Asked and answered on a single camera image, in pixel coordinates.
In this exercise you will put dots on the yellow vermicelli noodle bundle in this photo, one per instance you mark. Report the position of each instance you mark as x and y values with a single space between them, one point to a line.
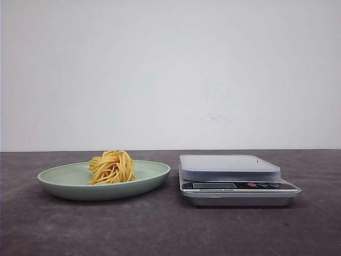
112 167

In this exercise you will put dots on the silver digital kitchen scale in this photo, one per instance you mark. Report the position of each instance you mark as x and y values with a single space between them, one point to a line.
233 180

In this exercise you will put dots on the light green round plate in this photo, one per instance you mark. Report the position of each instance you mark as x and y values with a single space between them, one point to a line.
71 182

